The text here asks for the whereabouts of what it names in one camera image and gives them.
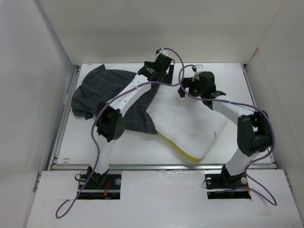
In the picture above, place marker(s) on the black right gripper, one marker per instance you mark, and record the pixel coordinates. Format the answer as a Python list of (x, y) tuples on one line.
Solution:
[(188, 82)]

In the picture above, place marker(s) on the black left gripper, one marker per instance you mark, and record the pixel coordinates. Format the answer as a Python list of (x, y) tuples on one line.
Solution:
[(166, 78)]

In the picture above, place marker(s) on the white pillow with yellow piping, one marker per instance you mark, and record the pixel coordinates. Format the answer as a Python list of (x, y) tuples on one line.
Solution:
[(189, 126)]

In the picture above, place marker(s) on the dark grey checked pillowcase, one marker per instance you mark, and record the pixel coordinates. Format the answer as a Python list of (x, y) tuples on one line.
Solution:
[(101, 85)]

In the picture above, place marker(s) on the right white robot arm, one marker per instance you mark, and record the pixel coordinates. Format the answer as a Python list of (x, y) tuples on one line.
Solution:
[(254, 130)]

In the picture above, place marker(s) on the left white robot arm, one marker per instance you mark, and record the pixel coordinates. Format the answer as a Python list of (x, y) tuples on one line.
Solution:
[(109, 123)]

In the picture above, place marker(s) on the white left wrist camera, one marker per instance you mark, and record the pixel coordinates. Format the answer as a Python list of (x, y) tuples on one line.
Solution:
[(161, 51)]

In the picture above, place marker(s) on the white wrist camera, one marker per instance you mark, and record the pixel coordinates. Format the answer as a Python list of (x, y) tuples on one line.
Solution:
[(161, 51), (197, 68)]

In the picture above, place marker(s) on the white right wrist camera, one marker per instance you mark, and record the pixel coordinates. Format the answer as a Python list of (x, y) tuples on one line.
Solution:
[(197, 68)]

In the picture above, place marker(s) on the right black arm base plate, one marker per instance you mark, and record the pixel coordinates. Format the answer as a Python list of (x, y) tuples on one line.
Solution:
[(218, 188)]

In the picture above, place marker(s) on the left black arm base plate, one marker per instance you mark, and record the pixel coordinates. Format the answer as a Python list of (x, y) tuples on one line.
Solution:
[(110, 190)]

